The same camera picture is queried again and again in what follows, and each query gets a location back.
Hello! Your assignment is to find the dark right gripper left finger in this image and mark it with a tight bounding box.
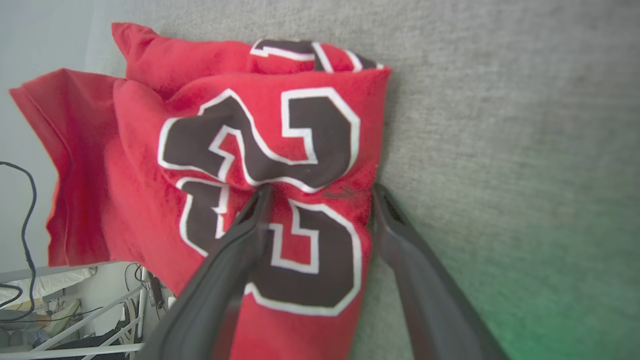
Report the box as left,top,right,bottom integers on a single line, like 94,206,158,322
137,184,274,360

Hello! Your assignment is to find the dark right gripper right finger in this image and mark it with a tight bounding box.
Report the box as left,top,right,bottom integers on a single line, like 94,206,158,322
372,183,508,360

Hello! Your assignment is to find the red white basketball jersey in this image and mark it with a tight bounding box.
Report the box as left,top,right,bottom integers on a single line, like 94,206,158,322
9,22,392,360

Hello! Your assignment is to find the white metal rack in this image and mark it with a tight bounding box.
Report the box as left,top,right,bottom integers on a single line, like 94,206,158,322
0,265,151,360

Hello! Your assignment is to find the white bedding cloth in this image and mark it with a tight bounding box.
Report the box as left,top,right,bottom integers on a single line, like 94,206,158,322
0,268,97,304

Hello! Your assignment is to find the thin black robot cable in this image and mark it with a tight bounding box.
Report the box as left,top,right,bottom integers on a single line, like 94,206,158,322
0,161,39,323

